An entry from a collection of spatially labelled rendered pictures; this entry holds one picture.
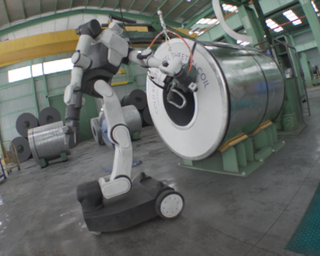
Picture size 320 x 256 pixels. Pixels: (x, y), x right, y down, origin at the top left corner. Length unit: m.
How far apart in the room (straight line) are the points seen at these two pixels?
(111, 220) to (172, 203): 0.40
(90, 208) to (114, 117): 0.64
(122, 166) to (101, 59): 0.74
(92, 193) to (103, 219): 0.19
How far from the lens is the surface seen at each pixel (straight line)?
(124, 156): 1.27
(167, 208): 1.23
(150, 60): 1.31
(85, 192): 1.28
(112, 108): 1.27
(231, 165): 1.75
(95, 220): 1.25
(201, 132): 1.61
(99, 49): 1.33
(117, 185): 1.26
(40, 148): 6.18
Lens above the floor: 0.68
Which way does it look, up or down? 4 degrees down
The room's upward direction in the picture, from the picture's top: 14 degrees counter-clockwise
